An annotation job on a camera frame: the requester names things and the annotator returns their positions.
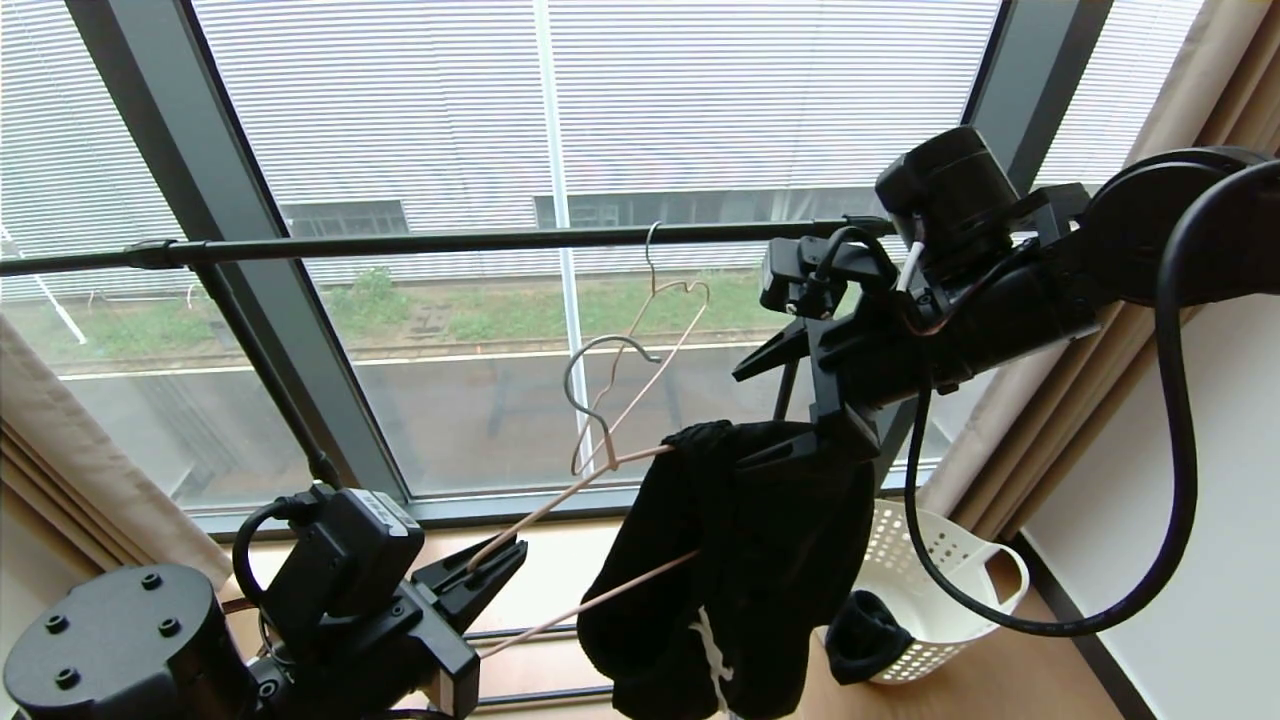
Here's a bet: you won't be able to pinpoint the white laundry basket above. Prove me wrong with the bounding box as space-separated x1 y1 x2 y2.
820 498 1031 686

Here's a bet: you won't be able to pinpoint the black cable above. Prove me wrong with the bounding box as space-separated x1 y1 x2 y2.
903 160 1280 638

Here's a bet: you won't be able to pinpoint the window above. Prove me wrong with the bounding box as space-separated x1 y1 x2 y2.
0 0 1206 531

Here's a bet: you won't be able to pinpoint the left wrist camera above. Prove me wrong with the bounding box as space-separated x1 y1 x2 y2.
232 485 426 651

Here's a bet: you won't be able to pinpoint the pink clothes hanger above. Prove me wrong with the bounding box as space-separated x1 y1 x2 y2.
465 335 701 661
570 220 713 476

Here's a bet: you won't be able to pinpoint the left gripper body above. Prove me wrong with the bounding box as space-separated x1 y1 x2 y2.
250 585 481 720

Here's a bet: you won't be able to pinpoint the black shorts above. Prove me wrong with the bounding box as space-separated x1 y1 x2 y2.
577 420 879 720

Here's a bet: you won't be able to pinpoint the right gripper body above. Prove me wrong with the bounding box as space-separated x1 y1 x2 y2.
805 240 1101 461

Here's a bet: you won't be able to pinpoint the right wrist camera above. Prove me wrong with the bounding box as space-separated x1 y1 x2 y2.
758 235 901 321

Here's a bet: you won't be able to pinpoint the black garment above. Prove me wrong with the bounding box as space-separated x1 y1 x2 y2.
825 590 914 687

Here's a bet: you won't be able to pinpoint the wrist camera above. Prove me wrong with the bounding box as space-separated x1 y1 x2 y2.
232 485 426 651
758 235 901 321

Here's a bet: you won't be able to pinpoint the beige curtain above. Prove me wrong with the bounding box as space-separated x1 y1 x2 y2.
0 315 231 591
920 0 1280 541

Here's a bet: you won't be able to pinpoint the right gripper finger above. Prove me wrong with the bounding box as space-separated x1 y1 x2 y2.
735 420 858 471
733 322 813 383

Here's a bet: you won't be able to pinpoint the black clothes rack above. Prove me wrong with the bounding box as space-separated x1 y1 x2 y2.
0 215 898 707

